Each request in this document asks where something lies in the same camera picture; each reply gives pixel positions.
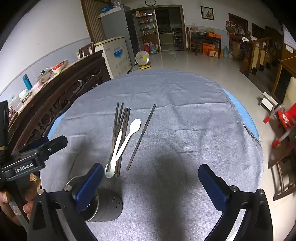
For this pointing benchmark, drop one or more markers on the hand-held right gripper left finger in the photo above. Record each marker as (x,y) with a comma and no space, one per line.
(89,187)

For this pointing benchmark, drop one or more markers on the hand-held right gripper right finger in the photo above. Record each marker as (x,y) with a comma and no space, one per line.
(211,187)

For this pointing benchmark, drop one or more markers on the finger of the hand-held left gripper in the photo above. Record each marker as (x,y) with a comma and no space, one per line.
(57,141)
(38,142)

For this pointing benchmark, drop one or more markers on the grey perforated metal utensil holder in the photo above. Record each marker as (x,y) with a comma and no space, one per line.
(108,206)

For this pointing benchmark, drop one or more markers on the white plastic spoon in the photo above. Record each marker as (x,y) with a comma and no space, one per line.
(134,124)
(110,171)

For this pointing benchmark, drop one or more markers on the bundle of dark chopsticks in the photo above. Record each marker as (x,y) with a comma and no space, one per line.
(121,119)

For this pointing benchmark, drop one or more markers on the dark wooden chopstick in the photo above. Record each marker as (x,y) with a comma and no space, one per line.
(141,136)

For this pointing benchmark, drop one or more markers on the person's left hand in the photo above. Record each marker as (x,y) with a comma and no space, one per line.
(28,209)

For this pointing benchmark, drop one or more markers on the carved dark wooden bench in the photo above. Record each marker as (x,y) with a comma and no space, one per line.
(57,92)

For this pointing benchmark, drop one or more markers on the blue thermos bottle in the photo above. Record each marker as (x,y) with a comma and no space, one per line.
(27,81)

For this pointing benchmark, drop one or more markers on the grey table cloth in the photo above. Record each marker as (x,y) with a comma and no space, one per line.
(185,127)

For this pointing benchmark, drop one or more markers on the glass pot lid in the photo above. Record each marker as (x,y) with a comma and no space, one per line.
(43,75)

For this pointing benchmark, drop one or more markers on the red and white bowl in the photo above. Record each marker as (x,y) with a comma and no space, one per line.
(59,66)

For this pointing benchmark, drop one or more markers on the brown wooden armchair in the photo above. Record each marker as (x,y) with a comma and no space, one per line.
(284,166)

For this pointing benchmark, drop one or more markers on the dark wooden chair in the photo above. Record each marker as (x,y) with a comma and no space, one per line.
(86,49)

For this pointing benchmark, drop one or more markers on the red plastic chair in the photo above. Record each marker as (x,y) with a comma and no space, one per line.
(285,119)

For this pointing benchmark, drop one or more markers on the white chest freezer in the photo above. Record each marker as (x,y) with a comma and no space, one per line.
(115,55)

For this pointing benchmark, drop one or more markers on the small white stool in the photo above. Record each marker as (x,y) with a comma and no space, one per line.
(269,99)

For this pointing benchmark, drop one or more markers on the grey refrigerator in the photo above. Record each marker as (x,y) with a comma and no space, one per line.
(115,25)

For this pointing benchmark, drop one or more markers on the blue water bottle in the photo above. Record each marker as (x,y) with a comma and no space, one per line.
(153,49)

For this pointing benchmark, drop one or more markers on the clear water jug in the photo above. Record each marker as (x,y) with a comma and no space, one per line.
(226,52)

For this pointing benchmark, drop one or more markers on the orange cardboard box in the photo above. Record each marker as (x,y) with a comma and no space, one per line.
(209,48)
(214,35)

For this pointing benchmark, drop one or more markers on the wooden stair railing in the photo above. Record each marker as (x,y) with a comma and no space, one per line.
(256,55)

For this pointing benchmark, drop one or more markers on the wooden shelf cabinet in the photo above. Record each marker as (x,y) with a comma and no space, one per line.
(145,27)

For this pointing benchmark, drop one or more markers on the dark wooden side table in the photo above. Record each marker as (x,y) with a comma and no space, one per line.
(201,38)

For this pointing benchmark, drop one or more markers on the wall clock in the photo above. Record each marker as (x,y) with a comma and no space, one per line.
(150,2)

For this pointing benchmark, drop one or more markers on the framed wall picture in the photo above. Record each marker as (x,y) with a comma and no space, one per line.
(207,13)

